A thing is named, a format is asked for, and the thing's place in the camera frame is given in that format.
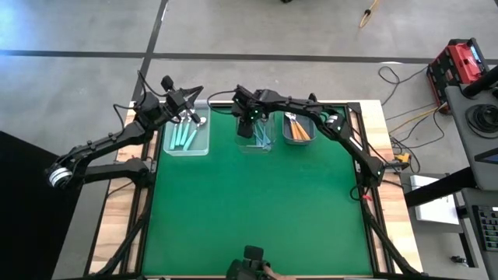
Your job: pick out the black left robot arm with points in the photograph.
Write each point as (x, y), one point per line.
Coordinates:
(109, 142)

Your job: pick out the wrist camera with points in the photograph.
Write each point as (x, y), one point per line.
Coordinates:
(177, 101)
(253, 111)

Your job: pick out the black pole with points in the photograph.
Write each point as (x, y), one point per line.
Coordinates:
(482, 82)

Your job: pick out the white paper sheet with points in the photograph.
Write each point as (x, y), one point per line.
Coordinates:
(435, 210)

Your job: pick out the translucent white plastic bin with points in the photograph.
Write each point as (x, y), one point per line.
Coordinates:
(202, 148)

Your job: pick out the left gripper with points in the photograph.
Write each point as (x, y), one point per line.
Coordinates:
(167, 82)

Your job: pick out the blue-grey plastic bin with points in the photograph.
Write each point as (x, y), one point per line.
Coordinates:
(311, 124)

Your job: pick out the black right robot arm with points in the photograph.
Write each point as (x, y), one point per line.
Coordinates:
(358, 149)

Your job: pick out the green table mat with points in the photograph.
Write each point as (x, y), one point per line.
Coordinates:
(218, 233)

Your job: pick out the black handheld device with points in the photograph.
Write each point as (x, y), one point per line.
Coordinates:
(253, 254)

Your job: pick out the grey side desk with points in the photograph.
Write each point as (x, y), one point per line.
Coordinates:
(463, 128)

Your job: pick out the yellow connector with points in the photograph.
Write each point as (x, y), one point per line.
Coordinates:
(402, 158)

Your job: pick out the person's hand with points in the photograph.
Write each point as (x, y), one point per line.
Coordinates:
(276, 275)

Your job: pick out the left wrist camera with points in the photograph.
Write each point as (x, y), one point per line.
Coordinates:
(177, 101)

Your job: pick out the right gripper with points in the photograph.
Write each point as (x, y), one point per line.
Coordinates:
(245, 130)

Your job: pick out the red tool case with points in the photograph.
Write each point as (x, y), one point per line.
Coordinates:
(461, 62)

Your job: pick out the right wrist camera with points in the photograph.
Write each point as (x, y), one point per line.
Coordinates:
(253, 111)

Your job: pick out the dark keyboard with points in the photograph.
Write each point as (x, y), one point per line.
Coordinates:
(489, 229)

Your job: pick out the clear plastic bin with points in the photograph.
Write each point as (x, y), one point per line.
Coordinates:
(272, 124)

